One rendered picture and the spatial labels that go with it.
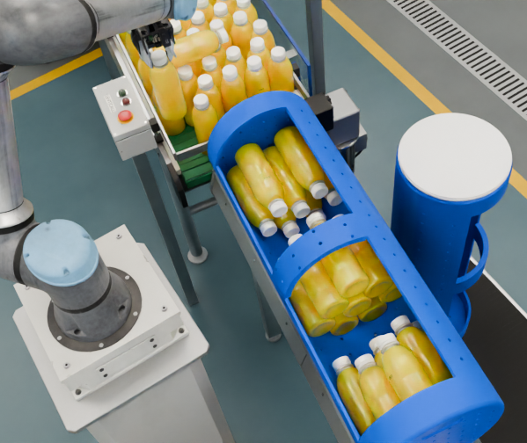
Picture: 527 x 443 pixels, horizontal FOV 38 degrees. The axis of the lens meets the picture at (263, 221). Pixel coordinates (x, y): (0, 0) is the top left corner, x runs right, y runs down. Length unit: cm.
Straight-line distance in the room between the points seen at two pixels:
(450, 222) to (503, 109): 159
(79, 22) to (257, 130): 78
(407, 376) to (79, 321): 62
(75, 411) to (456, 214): 100
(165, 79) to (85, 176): 157
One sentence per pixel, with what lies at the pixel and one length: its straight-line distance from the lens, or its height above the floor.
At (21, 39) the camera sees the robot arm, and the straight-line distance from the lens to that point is 120.
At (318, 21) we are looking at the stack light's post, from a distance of 238.
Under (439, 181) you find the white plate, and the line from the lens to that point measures 190.
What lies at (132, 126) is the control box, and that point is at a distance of 201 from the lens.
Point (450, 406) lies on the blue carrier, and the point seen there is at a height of 123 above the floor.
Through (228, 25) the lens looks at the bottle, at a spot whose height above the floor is 105.
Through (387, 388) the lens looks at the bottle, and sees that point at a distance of 152.
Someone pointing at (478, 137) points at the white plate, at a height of 104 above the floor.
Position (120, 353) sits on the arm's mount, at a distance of 151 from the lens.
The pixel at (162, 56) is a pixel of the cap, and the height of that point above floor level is 129.
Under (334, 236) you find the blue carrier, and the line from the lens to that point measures 156.
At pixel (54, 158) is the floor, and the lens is 352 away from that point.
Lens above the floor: 255
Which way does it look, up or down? 56 degrees down
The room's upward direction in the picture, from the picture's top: 10 degrees counter-clockwise
